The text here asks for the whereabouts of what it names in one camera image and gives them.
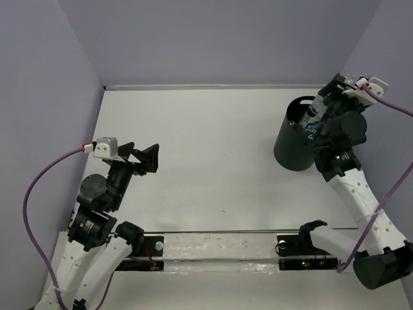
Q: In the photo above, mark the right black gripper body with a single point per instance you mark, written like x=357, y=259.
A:
x=335, y=102

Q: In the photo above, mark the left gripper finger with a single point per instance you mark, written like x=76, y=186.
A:
x=148, y=159
x=128, y=153

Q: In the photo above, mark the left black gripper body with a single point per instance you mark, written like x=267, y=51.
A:
x=128, y=168

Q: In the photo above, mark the clear bottle green-blue label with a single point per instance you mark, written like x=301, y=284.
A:
x=312, y=117

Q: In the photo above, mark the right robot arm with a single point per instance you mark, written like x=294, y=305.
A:
x=382, y=254

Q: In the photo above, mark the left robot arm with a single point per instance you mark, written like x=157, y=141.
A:
x=96, y=244

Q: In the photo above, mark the black round bin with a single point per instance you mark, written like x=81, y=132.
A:
x=293, y=150

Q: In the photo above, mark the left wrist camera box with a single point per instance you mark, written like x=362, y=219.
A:
x=106, y=148

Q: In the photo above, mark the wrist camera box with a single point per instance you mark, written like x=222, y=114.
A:
x=366, y=91
x=106, y=148

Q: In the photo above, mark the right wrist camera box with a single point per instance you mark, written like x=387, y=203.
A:
x=366, y=91

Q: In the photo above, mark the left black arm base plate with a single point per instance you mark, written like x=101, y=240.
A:
x=149, y=258

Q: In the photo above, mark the aluminium back rail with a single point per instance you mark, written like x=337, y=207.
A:
x=209, y=87

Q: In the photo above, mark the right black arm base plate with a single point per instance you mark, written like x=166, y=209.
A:
x=293, y=257

